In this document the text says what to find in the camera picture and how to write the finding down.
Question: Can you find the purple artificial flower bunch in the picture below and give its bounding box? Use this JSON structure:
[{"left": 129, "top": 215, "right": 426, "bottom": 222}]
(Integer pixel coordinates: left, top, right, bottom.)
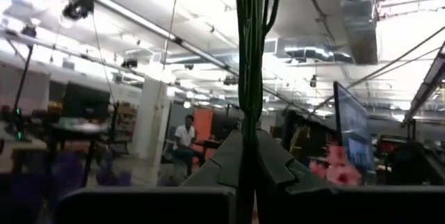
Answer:
[
  {"left": 0, "top": 171, "right": 48, "bottom": 224},
  {"left": 232, "top": 0, "right": 286, "bottom": 224},
  {"left": 48, "top": 147, "right": 135, "bottom": 189}
]

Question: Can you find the person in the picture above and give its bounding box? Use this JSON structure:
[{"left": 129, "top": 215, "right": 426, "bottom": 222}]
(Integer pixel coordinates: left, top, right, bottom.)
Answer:
[{"left": 172, "top": 114, "right": 207, "bottom": 177}]

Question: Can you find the orange partition panel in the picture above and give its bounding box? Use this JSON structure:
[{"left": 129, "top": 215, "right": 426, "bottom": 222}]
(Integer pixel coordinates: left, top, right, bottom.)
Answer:
[{"left": 192, "top": 107, "right": 215, "bottom": 159}]

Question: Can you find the black ceiling-hung camera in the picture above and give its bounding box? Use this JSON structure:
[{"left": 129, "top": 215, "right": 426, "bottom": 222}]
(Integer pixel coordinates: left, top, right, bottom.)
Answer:
[
  {"left": 62, "top": 0, "right": 97, "bottom": 22},
  {"left": 120, "top": 58, "right": 139, "bottom": 69}
]

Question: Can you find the thin hanging cable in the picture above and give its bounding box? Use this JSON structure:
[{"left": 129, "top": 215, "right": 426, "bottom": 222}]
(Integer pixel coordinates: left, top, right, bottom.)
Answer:
[{"left": 162, "top": 0, "right": 182, "bottom": 63}]

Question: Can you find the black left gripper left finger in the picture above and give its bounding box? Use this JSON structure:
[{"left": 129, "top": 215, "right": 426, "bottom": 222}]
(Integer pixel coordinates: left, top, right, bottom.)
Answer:
[{"left": 55, "top": 129, "right": 243, "bottom": 224}]

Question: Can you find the black computer monitor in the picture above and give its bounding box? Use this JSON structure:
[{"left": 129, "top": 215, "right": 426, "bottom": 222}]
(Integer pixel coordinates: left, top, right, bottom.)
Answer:
[{"left": 62, "top": 81, "right": 111, "bottom": 120}]

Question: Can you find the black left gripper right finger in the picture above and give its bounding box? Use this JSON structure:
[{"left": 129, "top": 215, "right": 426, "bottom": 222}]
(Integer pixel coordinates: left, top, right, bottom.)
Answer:
[{"left": 255, "top": 129, "right": 445, "bottom": 224}]

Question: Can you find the white pillar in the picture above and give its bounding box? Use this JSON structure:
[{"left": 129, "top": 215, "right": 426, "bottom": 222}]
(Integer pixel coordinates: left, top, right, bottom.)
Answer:
[{"left": 133, "top": 77, "right": 172, "bottom": 159}]

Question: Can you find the black background rig frame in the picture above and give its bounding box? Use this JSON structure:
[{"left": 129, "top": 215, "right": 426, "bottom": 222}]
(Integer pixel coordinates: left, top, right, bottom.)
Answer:
[{"left": 0, "top": 29, "right": 147, "bottom": 141}]

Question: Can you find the silver ceiling air duct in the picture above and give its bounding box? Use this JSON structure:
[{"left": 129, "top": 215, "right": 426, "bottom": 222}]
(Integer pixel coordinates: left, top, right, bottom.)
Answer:
[{"left": 273, "top": 0, "right": 379, "bottom": 65}]

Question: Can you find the monitor with blue screen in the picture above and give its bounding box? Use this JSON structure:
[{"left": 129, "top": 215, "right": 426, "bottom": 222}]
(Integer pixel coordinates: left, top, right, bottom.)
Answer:
[{"left": 332, "top": 80, "right": 375, "bottom": 172}]

